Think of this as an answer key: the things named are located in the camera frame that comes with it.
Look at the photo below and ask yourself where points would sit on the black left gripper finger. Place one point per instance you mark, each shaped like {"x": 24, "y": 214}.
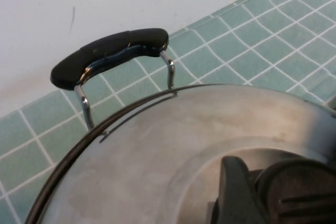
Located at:
{"x": 233, "y": 190}

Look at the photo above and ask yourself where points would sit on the steel pot lid black knob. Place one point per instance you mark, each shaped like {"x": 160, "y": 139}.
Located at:
{"x": 131, "y": 169}

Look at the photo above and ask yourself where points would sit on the green tile-pattern tablecloth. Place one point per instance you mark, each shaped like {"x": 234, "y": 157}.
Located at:
{"x": 262, "y": 37}

